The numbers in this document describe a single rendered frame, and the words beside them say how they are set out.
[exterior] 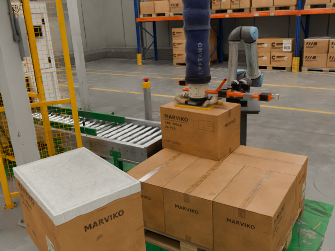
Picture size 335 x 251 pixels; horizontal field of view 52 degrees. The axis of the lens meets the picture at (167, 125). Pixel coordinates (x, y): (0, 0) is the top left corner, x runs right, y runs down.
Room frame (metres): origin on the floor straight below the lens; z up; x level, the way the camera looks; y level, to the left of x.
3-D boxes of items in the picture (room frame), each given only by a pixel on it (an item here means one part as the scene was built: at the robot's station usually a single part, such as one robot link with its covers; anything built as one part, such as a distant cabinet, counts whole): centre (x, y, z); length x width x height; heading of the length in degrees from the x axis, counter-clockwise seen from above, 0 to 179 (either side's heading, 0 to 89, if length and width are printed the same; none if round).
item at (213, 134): (2.92, -0.30, 0.74); 0.60 x 0.40 x 0.40; 51
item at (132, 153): (3.51, 1.17, 0.50); 2.31 x 0.05 x 0.19; 56
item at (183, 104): (2.87, -0.24, 0.97); 0.34 x 0.10 x 0.05; 55
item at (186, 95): (2.95, -0.29, 1.01); 0.34 x 0.25 x 0.06; 55
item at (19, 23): (2.78, 1.14, 1.62); 0.20 x 0.05 x 0.30; 56
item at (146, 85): (3.86, 0.22, 0.50); 0.07 x 0.07 x 1.00; 56
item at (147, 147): (3.13, 0.02, 0.58); 0.70 x 0.03 x 0.06; 146
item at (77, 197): (1.51, 0.48, 0.82); 0.60 x 0.40 x 0.40; 37
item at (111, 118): (4.20, 1.13, 0.60); 1.60 x 0.10 x 0.09; 56
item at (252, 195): (2.50, -0.38, 0.34); 1.20 x 1.00 x 0.40; 56
